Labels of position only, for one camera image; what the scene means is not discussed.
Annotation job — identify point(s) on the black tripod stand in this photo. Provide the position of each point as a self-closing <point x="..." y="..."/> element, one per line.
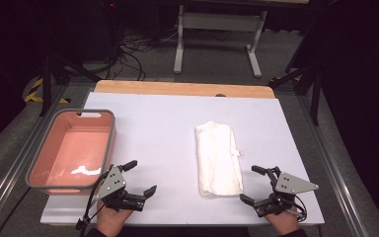
<point x="315" y="95"/>
<point x="47" y="82"/>

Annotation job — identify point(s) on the pink basket with grey rim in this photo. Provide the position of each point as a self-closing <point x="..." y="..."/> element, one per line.
<point x="75" y="151"/>

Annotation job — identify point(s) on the yellow black hazard tape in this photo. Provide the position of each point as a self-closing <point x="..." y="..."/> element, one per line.
<point x="34" y="95"/>

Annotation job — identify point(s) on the person's right hand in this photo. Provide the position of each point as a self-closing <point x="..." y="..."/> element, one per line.
<point x="283" y="223"/>

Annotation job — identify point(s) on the white metal desk frame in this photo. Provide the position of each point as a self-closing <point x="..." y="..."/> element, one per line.
<point x="217" y="21"/>

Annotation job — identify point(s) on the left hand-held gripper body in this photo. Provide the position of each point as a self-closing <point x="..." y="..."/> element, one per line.
<point x="112" y="183"/>

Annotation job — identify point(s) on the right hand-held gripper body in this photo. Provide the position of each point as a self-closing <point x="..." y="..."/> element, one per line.
<point x="291" y="185"/>

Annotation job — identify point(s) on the white table mat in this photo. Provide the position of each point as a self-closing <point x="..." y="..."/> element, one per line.
<point x="164" y="131"/>

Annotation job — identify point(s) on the white cloth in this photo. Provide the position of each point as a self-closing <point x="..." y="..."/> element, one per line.
<point x="218" y="158"/>

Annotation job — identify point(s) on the person's left hand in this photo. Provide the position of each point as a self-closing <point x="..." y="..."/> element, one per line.
<point x="112" y="220"/>

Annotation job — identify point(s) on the aluminium frame rail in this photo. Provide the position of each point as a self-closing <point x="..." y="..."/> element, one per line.
<point x="335" y="171"/>
<point x="16" y="164"/>

